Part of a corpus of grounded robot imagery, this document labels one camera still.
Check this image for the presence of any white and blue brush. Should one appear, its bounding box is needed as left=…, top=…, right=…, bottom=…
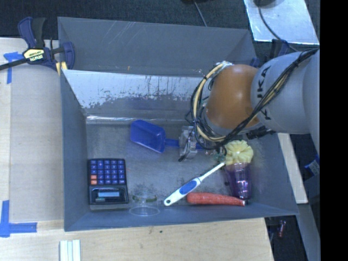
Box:
left=163, top=161, right=226, bottom=207

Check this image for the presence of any blue and black calculator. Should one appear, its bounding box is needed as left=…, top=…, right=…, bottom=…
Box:
left=86, top=158, right=130, bottom=206

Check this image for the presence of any yellow ribbed round toy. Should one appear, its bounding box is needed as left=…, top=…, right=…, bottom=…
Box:
left=223, top=139, right=254, bottom=166

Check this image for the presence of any orange toy carrot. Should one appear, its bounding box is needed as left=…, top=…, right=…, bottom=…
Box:
left=186, top=191, right=247, bottom=207

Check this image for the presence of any blue plastic scoop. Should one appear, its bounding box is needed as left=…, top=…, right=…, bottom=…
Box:
left=129, top=119, right=182, bottom=154

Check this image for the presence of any purple clear cup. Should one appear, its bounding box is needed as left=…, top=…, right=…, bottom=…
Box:
left=223, top=162, right=252, bottom=200

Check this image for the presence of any grey metal bin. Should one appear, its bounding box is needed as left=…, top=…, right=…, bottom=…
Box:
left=57, top=16, right=300, bottom=232

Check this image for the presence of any clear plastic cup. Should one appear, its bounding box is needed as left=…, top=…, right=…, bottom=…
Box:
left=129, top=190, right=161, bottom=217

